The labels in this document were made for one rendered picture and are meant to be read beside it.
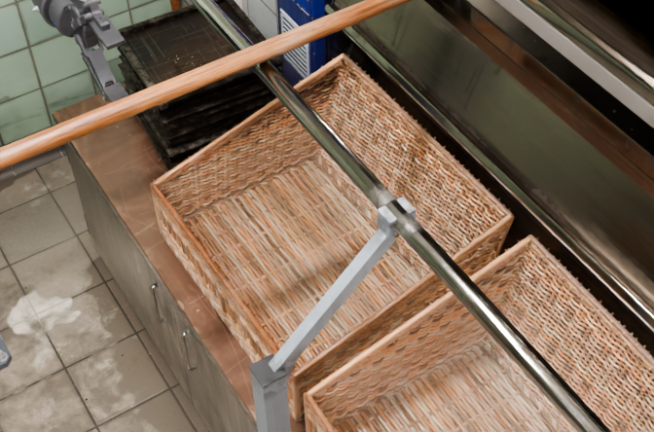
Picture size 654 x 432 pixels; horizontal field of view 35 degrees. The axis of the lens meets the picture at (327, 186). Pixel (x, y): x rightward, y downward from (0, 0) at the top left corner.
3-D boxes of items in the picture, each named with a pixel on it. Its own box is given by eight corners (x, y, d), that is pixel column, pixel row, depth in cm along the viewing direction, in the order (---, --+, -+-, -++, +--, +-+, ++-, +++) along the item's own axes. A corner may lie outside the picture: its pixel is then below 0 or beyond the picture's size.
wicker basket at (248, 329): (345, 141, 236) (345, 47, 216) (504, 307, 204) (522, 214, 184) (154, 232, 219) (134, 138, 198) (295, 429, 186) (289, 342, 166)
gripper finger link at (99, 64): (74, 33, 168) (72, 35, 170) (101, 96, 169) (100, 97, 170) (95, 25, 170) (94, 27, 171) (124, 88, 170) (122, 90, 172)
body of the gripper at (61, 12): (86, -21, 171) (109, 8, 166) (94, 19, 177) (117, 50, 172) (43, -7, 168) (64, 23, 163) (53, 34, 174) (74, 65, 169)
